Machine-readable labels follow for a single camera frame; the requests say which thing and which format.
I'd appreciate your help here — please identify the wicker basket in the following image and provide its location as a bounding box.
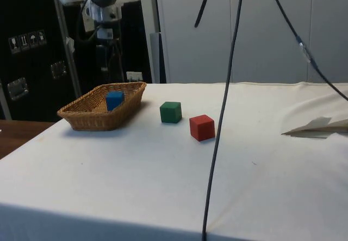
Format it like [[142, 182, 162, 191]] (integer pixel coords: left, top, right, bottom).
[[57, 81, 148, 132]]

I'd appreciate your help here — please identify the red cube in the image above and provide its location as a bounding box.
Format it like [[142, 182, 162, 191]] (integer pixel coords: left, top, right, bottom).
[[189, 114, 216, 143]]

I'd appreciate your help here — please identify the black cabinet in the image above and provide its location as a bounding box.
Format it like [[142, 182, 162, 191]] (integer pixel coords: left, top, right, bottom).
[[0, 0, 153, 121]]

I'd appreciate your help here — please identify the pale locker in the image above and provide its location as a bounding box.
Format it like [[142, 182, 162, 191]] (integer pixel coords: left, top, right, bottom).
[[229, 0, 311, 84], [156, 0, 231, 84], [309, 0, 348, 84]]

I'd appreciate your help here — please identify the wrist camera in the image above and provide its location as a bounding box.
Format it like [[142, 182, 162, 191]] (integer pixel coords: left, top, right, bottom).
[[82, 6, 95, 33]]

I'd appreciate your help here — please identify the blue cube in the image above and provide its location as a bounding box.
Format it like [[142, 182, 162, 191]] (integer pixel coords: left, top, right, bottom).
[[105, 90, 126, 112]]

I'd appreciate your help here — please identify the aluminium post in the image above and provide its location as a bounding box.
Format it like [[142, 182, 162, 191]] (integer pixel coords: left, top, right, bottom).
[[52, 0, 82, 97]]

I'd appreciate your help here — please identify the green cube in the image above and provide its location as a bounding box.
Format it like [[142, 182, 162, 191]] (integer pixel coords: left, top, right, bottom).
[[159, 101, 183, 124]]

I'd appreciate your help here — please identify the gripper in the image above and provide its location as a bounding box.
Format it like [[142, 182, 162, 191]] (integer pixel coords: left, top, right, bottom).
[[95, 23, 115, 46]]

